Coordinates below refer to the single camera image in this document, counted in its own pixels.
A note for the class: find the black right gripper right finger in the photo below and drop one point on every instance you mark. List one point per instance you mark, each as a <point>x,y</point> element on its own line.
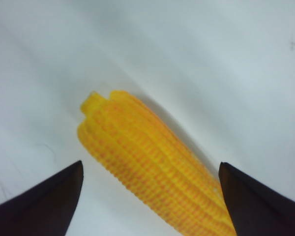
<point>254,208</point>

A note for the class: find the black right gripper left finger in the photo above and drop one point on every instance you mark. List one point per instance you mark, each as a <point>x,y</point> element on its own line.
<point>45,209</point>

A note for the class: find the yellow corn cob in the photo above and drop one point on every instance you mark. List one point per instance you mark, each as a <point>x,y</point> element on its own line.
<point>141,151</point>

